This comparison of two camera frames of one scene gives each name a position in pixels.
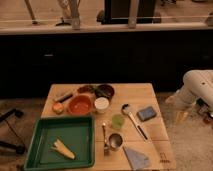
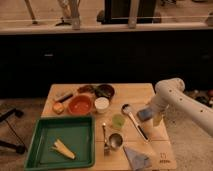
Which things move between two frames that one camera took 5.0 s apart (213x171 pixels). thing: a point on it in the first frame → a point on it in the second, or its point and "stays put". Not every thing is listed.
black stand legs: x=4 y=115 stays put
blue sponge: x=146 y=114 stays put
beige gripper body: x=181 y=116 → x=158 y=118
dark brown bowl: x=105 y=90 stays put
